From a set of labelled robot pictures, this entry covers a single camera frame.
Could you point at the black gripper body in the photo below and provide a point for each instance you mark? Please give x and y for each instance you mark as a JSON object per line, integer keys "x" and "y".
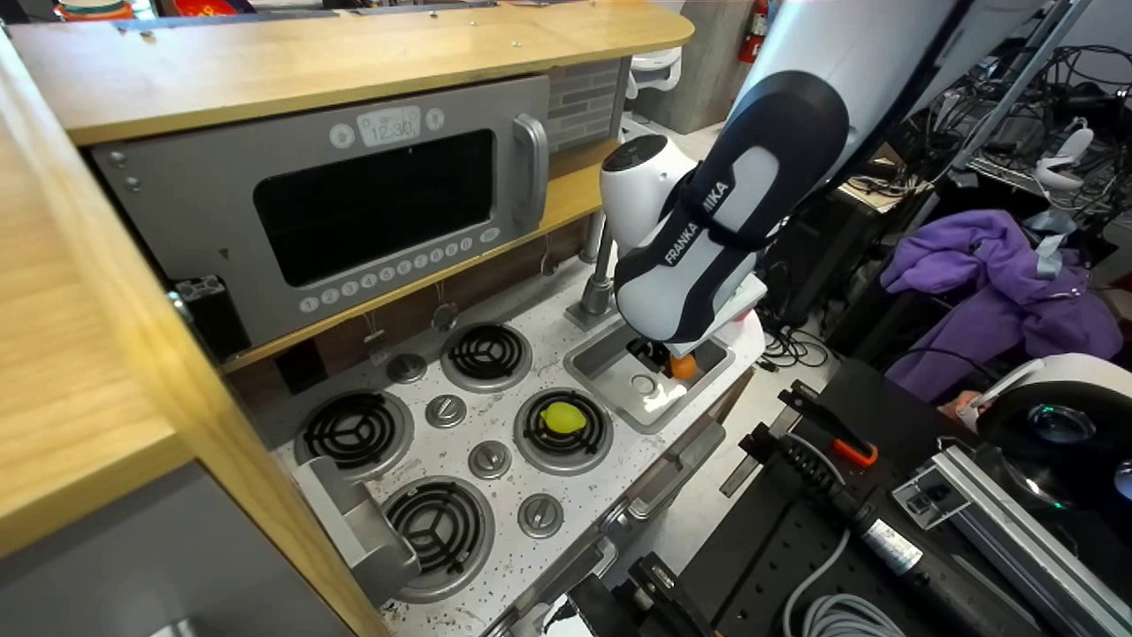
{"x": 652, "y": 354}

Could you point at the black coil burner front right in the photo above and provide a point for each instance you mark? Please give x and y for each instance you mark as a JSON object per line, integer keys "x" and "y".
{"x": 560, "y": 455}

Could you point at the grey toy sink basin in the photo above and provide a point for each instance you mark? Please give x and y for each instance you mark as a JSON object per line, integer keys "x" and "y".
{"x": 628, "y": 385}

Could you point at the red fire extinguisher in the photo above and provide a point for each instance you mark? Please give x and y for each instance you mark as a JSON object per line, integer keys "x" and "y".
{"x": 755, "y": 32}

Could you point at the purple cloth jacket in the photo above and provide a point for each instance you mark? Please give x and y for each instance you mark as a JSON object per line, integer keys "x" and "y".
{"x": 1003, "y": 291}

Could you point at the person's hand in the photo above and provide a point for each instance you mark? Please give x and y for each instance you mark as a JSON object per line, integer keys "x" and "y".
{"x": 965, "y": 407}

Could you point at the black coil burner back left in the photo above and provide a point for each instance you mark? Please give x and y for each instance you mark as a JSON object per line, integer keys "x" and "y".
{"x": 355, "y": 430}

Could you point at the black coil burner front left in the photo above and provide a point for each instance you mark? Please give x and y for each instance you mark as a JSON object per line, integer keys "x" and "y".
{"x": 449, "y": 527}

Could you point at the black coil burner back right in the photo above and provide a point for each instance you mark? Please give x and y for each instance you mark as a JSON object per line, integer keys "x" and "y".
{"x": 485, "y": 359}

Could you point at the wooden toy kitchen shelf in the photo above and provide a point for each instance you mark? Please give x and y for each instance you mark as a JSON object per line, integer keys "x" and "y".
{"x": 106, "y": 81}

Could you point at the grey toy faucet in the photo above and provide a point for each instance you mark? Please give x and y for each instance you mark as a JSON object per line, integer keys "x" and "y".
{"x": 594, "y": 303}

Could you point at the orange handled tool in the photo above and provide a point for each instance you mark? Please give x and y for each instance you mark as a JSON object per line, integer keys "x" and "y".
{"x": 843, "y": 441}

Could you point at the black coil burner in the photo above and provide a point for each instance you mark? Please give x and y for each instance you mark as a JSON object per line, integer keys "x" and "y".
{"x": 560, "y": 455}
{"x": 355, "y": 430}
{"x": 485, "y": 359}
{"x": 449, "y": 527}

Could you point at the small orange toy ball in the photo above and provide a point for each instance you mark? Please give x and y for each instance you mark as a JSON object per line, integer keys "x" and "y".
{"x": 685, "y": 368}

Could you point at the silver aluminium rail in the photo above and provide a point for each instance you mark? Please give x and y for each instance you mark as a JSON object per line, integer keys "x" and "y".
{"x": 1046, "y": 573}

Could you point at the yellow toy lemon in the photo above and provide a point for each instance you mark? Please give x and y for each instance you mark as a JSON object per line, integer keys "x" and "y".
{"x": 564, "y": 420}

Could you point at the grey toy microwave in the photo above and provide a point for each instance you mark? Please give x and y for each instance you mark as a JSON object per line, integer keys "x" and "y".
{"x": 301, "y": 216}

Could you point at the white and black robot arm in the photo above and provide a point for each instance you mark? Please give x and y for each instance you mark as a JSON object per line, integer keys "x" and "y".
{"x": 828, "y": 78}

